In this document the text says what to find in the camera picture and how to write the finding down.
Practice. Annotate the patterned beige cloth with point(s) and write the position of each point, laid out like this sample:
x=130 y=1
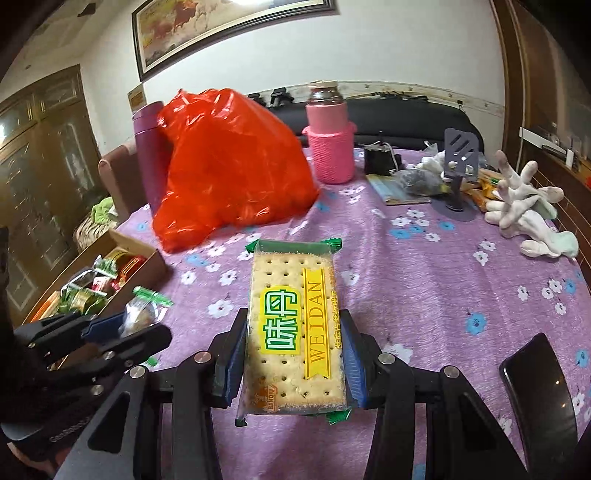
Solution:
x=94 y=233

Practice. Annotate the wooden sideboard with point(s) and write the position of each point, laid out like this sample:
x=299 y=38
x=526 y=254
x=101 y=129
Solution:
x=563 y=170

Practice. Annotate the yellow wall plate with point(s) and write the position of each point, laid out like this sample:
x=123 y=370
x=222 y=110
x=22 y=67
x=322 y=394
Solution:
x=137 y=99

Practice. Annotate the purple thermos flask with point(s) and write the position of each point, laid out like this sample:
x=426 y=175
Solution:
x=147 y=157

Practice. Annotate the teal paper booklet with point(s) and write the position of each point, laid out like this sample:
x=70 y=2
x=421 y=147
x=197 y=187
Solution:
x=390 y=191

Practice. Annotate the wooden door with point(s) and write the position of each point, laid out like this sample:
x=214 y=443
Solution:
x=540 y=69

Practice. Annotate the green cloth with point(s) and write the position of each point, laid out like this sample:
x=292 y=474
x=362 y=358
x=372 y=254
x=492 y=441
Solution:
x=102 y=210

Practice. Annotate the red plastic bag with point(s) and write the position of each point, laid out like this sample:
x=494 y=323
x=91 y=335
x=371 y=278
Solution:
x=231 y=161

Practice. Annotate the wooden glass-door cabinet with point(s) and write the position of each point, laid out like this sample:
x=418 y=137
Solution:
x=41 y=184

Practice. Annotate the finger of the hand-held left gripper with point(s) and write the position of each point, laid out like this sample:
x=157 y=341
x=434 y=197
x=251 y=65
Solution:
x=104 y=328
x=143 y=344

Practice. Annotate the green-edged cracker packet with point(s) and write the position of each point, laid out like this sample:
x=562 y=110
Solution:
x=291 y=323

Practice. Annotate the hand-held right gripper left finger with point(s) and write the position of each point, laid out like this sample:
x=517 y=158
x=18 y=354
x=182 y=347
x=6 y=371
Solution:
x=231 y=367

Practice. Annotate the small clear green-ended packet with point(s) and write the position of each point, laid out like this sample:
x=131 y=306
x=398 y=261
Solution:
x=141 y=314

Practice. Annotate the brown upholstered chair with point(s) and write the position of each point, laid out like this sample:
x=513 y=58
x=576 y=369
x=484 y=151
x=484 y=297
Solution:
x=120 y=180

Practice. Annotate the grey phone stand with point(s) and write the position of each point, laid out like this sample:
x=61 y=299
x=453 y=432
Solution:
x=457 y=170

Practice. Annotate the black sofa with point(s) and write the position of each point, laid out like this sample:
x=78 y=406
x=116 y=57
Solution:
x=406 y=120

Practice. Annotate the pink sleeved bottle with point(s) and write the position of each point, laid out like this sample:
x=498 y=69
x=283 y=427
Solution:
x=330 y=138

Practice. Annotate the black smartphone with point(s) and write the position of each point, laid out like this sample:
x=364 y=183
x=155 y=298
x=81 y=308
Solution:
x=540 y=406

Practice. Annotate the orange packets heap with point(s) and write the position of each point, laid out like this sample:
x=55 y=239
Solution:
x=485 y=189

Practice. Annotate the white work glove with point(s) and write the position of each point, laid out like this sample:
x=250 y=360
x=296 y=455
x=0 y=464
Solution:
x=551 y=244
x=521 y=198
x=434 y=164

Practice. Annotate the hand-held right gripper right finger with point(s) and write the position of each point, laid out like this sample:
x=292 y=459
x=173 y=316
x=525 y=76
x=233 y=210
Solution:
x=353 y=369

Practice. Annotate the cardboard box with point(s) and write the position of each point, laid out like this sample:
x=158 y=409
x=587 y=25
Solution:
x=147 y=270

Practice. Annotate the pile of assorted snack packets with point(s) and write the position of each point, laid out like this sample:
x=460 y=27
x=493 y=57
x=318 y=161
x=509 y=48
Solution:
x=92 y=290

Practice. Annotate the purple floral tablecloth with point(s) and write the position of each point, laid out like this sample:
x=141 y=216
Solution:
x=415 y=286

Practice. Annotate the black device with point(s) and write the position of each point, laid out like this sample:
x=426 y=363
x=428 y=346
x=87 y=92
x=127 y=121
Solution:
x=280 y=98

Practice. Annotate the framed wall painting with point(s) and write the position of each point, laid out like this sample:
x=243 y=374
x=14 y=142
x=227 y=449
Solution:
x=221 y=32

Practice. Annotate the grey plastic bag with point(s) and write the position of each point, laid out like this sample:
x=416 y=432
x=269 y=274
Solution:
x=420 y=182

